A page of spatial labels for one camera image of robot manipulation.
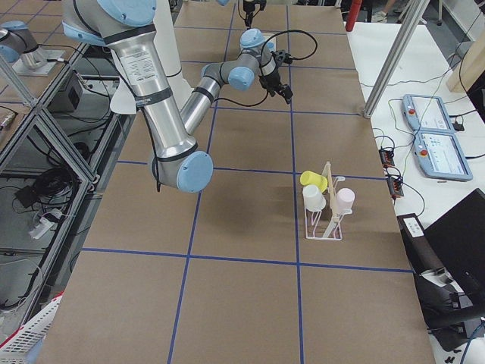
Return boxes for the white wire cup rack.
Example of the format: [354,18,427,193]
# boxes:
[303,162,353,240]

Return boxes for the aluminium frame post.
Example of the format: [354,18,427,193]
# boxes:
[362,0,430,118]

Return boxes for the white power strip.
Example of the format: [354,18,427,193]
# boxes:
[30,210,61,240]

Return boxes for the black usb hub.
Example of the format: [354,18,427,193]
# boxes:
[379,149,395,168]
[386,174,404,200]

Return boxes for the teach pendant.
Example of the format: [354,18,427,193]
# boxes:
[414,130,473,181]
[402,94,454,133]

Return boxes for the yellow ikea cup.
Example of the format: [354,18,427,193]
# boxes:
[299,171,328,193]

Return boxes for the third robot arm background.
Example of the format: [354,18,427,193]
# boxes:
[1,20,39,63]

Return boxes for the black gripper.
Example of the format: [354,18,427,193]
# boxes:
[242,0,266,29]
[259,67,293,104]

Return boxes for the lower teach pendant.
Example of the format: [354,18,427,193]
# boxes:
[414,130,473,181]

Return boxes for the pink ikea cup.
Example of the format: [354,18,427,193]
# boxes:
[336,188,355,214]

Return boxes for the white ikea cup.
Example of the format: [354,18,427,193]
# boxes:
[302,184,327,212]

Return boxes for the red fire extinguisher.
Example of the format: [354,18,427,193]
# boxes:
[346,0,363,32]

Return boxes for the upper teach pendant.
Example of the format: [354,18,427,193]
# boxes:
[402,94,454,133]

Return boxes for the black laptop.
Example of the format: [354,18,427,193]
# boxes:
[424,188,484,303]

